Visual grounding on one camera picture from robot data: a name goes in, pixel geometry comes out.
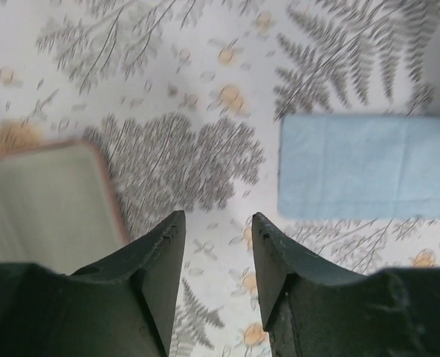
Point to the floral patterned table mat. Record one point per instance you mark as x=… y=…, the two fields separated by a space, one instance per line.
x=185 y=101

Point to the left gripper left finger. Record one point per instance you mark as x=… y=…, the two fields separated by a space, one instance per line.
x=121 y=305

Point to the light blue cleaning cloth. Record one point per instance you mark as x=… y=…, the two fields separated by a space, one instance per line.
x=359 y=167

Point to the pink glasses case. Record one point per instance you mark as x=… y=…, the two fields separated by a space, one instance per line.
x=58 y=207

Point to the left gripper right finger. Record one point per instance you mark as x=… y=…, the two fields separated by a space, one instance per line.
x=312 y=307

